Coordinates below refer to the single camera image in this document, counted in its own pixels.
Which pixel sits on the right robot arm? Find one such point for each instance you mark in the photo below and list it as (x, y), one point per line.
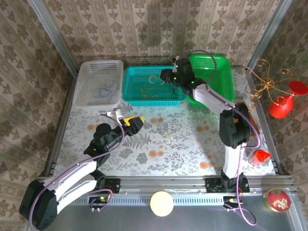
(233, 134)

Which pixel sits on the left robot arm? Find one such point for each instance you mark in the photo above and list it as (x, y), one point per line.
(72, 175)

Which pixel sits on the teal plastic basket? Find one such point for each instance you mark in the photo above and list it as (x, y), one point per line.
(134, 79)

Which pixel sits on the green plastic basket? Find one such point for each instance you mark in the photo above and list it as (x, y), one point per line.
(221, 79)

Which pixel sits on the floral table mat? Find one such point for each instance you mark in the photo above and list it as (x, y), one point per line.
(168, 161)

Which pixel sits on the white plastic basket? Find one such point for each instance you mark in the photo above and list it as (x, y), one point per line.
(96, 72)

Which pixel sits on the small black connector board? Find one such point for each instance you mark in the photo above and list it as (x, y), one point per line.
(97, 201)
(231, 201)

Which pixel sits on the cream round ball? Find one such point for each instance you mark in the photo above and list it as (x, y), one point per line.
(161, 204)

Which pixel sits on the orange wooden board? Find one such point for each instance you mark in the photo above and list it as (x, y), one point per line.
(255, 127)

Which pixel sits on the red plastic goblet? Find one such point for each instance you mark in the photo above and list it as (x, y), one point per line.
(280, 108)

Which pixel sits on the clear cup with red candy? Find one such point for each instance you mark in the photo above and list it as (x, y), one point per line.
(261, 155)

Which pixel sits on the red round tin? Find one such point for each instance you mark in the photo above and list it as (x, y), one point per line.
(276, 200)

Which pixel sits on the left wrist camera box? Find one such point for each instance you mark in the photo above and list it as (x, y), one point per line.
(116, 112)

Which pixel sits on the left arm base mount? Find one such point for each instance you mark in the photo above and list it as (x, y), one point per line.
(113, 186)

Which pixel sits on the aluminium mounting rail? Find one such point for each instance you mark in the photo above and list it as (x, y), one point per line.
(163, 183)

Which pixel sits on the aluminium frame post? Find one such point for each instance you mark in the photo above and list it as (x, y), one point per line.
(51, 31)
(269, 31)

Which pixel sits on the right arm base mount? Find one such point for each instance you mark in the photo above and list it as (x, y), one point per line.
(211, 185)

